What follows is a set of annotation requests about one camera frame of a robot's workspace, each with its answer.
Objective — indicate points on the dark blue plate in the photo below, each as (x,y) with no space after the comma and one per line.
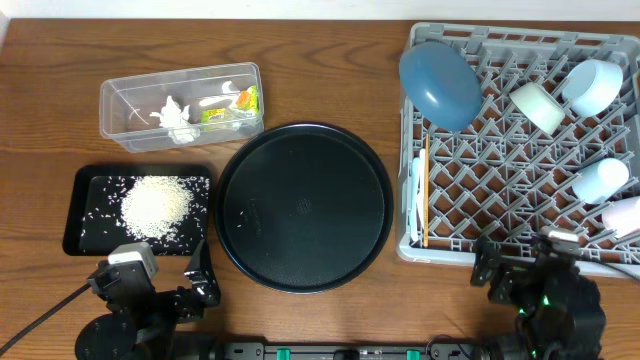
(441,85)

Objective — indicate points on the pale green bowl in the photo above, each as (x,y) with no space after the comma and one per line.
(535,103)

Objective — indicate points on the small white cup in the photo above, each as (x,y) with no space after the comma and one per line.
(599,181)

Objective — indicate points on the grey dishwasher rack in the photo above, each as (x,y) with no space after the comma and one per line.
(503,178)

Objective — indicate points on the black round tray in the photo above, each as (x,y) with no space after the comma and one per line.
(304,207)

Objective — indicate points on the green orange snack wrapper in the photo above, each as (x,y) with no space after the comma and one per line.
(231,108)

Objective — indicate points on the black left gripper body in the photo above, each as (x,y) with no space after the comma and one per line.
(179,293)

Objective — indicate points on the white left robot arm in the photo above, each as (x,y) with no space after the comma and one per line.
(118,336)

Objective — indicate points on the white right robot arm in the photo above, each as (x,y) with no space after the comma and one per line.
(559,312)

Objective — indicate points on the wooden chopstick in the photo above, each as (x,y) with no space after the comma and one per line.
(425,202)

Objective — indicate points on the white plastic knife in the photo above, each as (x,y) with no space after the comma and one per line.
(422,189)
(413,223)

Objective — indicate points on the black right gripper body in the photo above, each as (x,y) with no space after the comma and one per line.
(509,287)

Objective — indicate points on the white napkin waste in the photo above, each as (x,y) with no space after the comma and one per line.
(175,120)

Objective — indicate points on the clear plastic bin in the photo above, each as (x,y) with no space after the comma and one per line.
(126,103)

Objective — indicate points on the white rice pile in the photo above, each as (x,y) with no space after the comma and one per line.
(170,213)

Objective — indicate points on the pink cup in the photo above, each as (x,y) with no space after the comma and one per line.
(622,217)

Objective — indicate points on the black square mat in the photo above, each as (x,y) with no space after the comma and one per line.
(87,173)

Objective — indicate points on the light blue saucer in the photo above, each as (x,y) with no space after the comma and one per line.
(592,86)

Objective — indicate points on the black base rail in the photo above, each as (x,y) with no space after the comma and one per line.
(440,348)

